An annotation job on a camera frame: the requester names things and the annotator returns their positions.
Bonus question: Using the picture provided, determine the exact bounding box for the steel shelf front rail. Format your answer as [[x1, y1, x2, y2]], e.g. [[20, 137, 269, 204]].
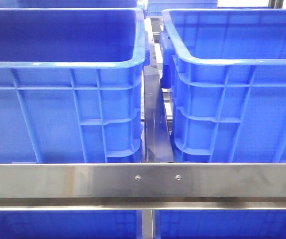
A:
[[0, 163, 286, 211]]

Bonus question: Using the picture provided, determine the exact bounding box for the lower right blue crate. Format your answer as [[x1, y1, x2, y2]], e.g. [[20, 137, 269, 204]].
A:
[[157, 210, 286, 239]]

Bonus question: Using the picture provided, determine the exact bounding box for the steel centre divider bar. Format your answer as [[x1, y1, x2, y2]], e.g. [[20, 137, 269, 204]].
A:
[[143, 65, 174, 163]]

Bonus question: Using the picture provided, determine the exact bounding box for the blue plastic crate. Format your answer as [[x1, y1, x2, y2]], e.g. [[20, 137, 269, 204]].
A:
[[160, 8, 286, 163], [0, 8, 149, 164]]

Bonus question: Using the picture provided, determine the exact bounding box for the left blue plastic crate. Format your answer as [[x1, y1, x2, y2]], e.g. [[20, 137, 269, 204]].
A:
[[0, 8, 149, 164]]

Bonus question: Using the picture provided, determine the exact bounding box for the lower left blue crate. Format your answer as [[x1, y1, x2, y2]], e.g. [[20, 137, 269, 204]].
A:
[[0, 211, 142, 239]]

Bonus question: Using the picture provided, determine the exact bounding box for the back left blue crate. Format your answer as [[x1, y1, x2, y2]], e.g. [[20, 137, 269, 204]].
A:
[[0, 0, 145, 9]]

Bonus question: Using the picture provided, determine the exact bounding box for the back right blue crate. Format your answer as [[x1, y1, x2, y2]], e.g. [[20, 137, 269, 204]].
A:
[[147, 0, 218, 16]]

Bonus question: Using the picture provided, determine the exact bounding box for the right blue plastic crate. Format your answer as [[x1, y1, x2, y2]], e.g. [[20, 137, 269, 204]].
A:
[[160, 8, 286, 163]]

